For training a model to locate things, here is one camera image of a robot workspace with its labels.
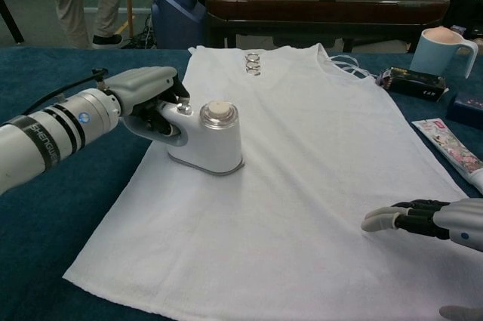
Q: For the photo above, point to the white handheld garment steamer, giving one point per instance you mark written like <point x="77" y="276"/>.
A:
<point x="219" y="143"/>

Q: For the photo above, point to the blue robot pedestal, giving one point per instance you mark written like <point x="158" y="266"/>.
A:
<point x="177" y="15"/>

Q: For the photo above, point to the wooden pole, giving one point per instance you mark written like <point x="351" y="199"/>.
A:
<point x="130" y="7"/>

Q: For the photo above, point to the black rectangular carton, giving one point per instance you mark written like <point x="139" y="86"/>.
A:
<point x="415" y="85"/>

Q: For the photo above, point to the brown mahjong table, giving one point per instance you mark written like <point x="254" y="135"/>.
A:
<point x="320" y="9"/>

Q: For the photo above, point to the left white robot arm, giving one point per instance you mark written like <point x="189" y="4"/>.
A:
<point x="56" y="132"/>

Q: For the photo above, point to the dark blue floral box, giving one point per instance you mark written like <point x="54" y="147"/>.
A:
<point x="468" y="107"/>

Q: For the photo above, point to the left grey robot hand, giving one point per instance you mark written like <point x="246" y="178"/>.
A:
<point x="143" y="83"/>

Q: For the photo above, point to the floral print toothpaste tube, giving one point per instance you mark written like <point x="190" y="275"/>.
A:
<point x="449" y="143"/>

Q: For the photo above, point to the black metal frame leg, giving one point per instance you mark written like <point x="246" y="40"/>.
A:
<point x="13" y="19"/>

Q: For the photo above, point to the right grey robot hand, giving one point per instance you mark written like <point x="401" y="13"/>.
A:
<point x="460" y="219"/>

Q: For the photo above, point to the white sleeveless top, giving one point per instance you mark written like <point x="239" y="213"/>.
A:
<point x="287" y="204"/>

